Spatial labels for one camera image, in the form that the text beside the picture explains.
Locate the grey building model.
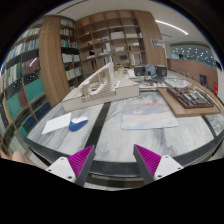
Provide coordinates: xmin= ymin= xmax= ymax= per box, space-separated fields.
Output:
xmin=134 ymin=64 xmax=167 ymax=78

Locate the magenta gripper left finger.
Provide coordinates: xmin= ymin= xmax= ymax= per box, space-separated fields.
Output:
xmin=46 ymin=144 xmax=96 ymax=188

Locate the white architectural model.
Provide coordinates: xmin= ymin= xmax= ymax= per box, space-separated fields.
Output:
xmin=62 ymin=62 xmax=139 ymax=112

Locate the pastel patterned mouse pad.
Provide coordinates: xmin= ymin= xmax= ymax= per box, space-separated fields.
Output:
xmin=121 ymin=103 xmax=179 ymax=130

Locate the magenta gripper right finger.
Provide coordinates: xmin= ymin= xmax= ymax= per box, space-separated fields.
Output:
xmin=133 ymin=143 xmax=184 ymax=186

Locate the white paper sheet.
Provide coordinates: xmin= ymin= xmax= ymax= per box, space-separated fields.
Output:
xmin=42 ymin=113 xmax=71 ymax=134

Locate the left bookshelf with books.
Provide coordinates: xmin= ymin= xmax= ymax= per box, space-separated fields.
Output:
xmin=0 ymin=18 xmax=50 ymax=153

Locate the brown architectural model on board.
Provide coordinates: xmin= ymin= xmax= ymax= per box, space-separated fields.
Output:
xmin=157 ymin=87 xmax=221 ymax=118

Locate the wooden bookshelf wall unit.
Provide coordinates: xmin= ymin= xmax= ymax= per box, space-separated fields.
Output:
xmin=39 ymin=10 xmax=167 ymax=106

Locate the blue and white computer mouse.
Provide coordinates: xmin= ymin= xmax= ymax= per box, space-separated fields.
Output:
xmin=69 ymin=116 xmax=88 ymax=131

